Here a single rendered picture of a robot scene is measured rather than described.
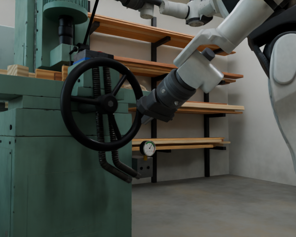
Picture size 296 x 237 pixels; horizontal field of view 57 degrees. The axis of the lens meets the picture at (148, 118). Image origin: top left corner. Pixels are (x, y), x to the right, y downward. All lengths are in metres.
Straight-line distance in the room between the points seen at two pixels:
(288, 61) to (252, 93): 3.78
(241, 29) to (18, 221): 0.83
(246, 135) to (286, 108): 3.81
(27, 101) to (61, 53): 0.28
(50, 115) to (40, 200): 0.28
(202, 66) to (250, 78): 4.01
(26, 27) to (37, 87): 0.47
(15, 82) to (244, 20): 0.68
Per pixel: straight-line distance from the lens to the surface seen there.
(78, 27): 1.46
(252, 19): 0.66
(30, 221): 0.99
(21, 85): 0.95
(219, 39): 0.67
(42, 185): 0.97
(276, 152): 4.35
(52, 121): 0.97
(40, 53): 1.27
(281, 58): 0.86
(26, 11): 1.41
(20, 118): 0.94
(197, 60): 0.69
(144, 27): 3.55
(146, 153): 1.09
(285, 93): 0.86
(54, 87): 0.98
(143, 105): 0.78
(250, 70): 4.70
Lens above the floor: 0.73
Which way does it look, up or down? 3 degrees up
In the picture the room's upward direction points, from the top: straight up
